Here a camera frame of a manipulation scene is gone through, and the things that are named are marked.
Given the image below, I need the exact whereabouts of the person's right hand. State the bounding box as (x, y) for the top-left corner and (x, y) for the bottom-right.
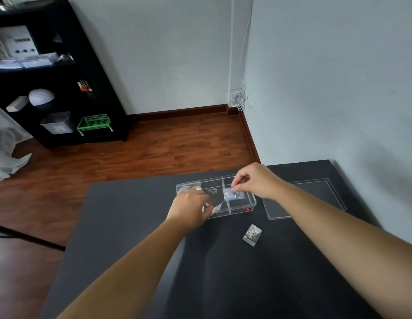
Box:
(231, 162), (287, 200)

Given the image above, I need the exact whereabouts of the person's left hand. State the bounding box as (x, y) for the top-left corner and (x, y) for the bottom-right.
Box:
(166, 188), (215, 230)

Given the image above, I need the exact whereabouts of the small holographic zip bag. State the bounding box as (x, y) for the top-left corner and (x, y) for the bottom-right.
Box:
(223, 187), (246, 200)

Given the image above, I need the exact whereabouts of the person's left forearm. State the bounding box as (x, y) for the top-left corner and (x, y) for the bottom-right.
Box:
(56, 218), (192, 319)

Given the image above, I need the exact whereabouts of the person's right forearm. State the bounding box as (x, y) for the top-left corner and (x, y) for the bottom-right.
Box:
(274, 183), (412, 319)

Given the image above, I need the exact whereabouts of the clear plastic compartment box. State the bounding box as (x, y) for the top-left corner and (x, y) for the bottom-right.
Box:
(176, 175), (257, 220)

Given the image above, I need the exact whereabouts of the small zip bag of beads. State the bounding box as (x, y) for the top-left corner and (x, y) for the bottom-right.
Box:
(242, 223), (263, 246)

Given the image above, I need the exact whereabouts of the clear plastic box lid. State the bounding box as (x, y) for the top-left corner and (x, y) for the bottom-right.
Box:
(261, 178), (347, 220)

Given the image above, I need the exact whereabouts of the green plastic basket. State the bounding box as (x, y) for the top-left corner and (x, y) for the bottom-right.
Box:
(76, 114), (114, 136)

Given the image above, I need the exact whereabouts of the black shelf unit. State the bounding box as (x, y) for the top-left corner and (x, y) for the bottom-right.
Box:
(0, 0), (130, 149)

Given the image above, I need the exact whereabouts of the grey white bin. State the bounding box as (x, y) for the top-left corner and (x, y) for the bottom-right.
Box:
(40, 111), (74, 135)

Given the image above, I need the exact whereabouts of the black stand leg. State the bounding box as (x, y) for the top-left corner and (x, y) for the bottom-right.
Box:
(0, 223), (66, 252)

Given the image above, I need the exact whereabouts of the white dome lamp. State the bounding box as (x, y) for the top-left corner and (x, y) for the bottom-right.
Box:
(28, 88), (56, 111)

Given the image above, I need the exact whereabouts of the white plastic bag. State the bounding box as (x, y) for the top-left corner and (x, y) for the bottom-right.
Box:
(0, 127), (32, 182)

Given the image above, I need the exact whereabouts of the small white box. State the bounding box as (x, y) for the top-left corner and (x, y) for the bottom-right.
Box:
(6, 96), (29, 113)

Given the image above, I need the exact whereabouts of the white papers pile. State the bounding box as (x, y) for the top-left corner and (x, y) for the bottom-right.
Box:
(0, 52), (74, 69)

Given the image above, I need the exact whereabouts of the white printed carton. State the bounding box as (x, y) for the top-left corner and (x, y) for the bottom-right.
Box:
(0, 25), (39, 59)

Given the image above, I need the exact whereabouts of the white coiled cable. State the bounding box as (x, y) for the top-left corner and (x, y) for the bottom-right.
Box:
(228, 78), (249, 112)

